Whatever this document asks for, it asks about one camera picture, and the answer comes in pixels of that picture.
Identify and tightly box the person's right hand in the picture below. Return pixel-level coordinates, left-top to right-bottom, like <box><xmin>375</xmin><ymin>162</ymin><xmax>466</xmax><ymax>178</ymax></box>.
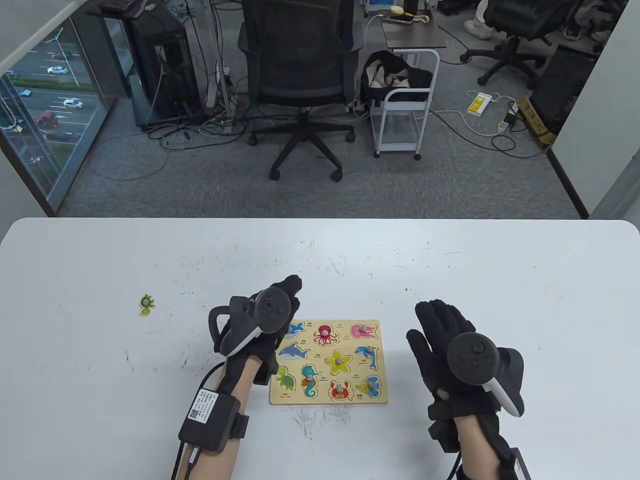
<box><xmin>406</xmin><ymin>299</ymin><xmax>501</xmax><ymax>453</ymax></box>

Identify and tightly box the person's left hand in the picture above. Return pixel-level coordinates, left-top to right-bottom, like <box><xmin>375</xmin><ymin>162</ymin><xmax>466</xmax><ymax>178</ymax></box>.
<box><xmin>215</xmin><ymin>274</ymin><xmax>303</xmax><ymax>386</ymax></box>

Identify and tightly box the octopus puzzle piece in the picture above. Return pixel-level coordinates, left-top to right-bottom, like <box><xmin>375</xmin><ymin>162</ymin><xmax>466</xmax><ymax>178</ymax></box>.
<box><xmin>314</xmin><ymin>324</ymin><xmax>341</xmax><ymax>347</ymax></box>

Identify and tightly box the wooden sea animal puzzle frame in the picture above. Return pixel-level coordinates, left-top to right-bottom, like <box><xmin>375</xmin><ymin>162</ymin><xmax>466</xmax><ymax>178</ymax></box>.
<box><xmin>270</xmin><ymin>320</ymin><xmax>389</xmax><ymax>406</ymax></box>

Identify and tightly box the blue dolphin puzzle piece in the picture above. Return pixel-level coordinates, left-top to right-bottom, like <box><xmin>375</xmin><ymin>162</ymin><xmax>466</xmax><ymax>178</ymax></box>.
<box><xmin>355</xmin><ymin>345</ymin><xmax>380</xmax><ymax>371</ymax></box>

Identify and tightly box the seahorse puzzle piece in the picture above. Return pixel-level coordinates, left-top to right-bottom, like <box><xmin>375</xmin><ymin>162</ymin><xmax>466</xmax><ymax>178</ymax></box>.
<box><xmin>300</xmin><ymin>364</ymin><xmax>321</xmax><ymax>399</ymax></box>

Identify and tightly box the blue yellow fish puzzle piece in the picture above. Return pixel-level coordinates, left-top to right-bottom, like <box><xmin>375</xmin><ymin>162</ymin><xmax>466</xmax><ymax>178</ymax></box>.
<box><xmin>356</xmin><ymin>375</ymin><xmax>383</xmax><ymax>399</ymax></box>

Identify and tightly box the yellow starfish puzzle piece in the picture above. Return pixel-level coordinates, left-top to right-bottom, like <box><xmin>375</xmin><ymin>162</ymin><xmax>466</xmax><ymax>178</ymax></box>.
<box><xmin>325</xmin><ymin>349</ymin><xmax>357</xmax><ymax>376</ymax></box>

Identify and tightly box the person's left forearm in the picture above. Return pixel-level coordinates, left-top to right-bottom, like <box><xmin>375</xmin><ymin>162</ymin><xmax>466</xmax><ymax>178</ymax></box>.
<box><xmin>172</xmin><ymin>357</ymin><xmax>261</xmax><ymax>480</ymax></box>

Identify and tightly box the person's right forearm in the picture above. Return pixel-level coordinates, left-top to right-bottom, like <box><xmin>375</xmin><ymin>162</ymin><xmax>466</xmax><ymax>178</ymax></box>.
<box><xmin>452</xmin><ymin>415</ymin><xmax>516</xmax><ymax>480</ymax></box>

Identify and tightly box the black grey hand controller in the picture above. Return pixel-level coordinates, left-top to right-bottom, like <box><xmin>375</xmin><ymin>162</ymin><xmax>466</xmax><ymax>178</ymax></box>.
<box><xmin>208</xmin><ymin>289</ymin><xmax>293</xmax><ymax>357</ymax></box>
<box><xmin>446</xmin><ymin>332</ymin><xmax>526</xmax><ymax>417</ymax></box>

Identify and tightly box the white yellow power strip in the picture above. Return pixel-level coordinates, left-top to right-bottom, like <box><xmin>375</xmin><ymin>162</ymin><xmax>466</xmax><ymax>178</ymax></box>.
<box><xmin>467</xmin><ymin>92</ymin><xmax>494</xmax><ymax>118</ymax></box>

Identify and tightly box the black mesh office chair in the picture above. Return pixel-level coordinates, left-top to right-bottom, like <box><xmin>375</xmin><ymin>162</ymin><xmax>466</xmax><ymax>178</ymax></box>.
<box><xmin>238</xmin><ymin>0</ymin><xmax>365</xmax><ymax>182</ymax></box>

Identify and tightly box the white rolling cart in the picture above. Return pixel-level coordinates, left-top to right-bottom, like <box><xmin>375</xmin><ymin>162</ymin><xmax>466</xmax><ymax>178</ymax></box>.
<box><xmin>372</xmin><ymin>48</ymin><xmax>441</xmax><ymax>161</ymax></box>

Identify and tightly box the cardboard box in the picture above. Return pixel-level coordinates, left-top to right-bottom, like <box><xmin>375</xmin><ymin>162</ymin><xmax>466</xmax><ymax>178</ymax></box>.
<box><xmin>517</xmin><ymin>95</ymin><xmax>557</xmax><ymax>147</ymax></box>

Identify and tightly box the white metal desk leg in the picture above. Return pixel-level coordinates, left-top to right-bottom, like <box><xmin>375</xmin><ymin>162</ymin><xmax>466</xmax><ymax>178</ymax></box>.
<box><xmin>209</xmin><ymin>0</ymin><xmax>237</xmax><ymax>134</ymax></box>

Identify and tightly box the black bag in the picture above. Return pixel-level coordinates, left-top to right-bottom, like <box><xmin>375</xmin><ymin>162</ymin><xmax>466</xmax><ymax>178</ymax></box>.
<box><xmin>360</xmin><ymin>50</ymin><xmax>435</xmax><ymax>108</ymax></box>

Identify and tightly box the black computer tower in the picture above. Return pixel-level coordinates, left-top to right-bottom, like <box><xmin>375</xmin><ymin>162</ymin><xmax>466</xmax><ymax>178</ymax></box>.
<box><xmin>129</xmin><ymin>9</ymin><xmax>203</xmax><ymax>127</ymax></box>

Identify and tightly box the black cabinet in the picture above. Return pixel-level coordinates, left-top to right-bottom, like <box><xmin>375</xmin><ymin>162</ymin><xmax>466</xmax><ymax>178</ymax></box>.
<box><xmin>529</xmin><ymin>44</ymin><xmax>599</xmax><ymax>136</ymax></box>

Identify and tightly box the dark brown side table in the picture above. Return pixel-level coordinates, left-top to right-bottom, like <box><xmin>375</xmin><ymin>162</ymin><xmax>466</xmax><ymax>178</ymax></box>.
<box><xmin>381</xmin><ymin>11</ymin><xmax>447</xmax><ymax>51</ymax></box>

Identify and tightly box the glass window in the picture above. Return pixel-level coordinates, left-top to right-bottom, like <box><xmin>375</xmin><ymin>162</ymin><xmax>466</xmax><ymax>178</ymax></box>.
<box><xmin>0</xmin><ymin>12</ymin><xmax>119</xmax><ymax>217</ymax></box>

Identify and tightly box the black swivel chair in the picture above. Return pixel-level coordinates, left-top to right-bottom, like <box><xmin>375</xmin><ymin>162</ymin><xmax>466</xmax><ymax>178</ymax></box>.
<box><xmin>459</xmin><ymin>0</ymin><xmax>586</xmax><ymax>90</ymax></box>

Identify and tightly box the black keyboard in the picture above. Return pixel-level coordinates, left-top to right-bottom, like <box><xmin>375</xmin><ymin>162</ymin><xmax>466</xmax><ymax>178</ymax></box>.
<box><xmin>99</xmin><ymin>0</ymin><xmax>151</xmax><ymax>20</ymax></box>

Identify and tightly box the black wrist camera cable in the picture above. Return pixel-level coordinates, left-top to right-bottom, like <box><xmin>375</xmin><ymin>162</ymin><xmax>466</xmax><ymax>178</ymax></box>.
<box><xmin>170</xmin><ymin>362</ymin><xmax>226</xmax><ymax>480</ymax></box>

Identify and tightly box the tangle of floor cables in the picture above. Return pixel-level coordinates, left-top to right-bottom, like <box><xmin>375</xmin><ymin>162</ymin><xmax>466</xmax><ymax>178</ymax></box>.
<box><xmin>141</xmin><ymin>97</ymin><xmax>251</xmax><ymax>151</ymax></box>

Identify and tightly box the black floor cable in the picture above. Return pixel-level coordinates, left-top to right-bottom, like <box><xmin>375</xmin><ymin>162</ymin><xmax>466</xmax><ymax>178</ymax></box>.
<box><xmin>430</xmin><ymin>112</ymin><xmax>551</xmax><ymax>160</ymax></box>

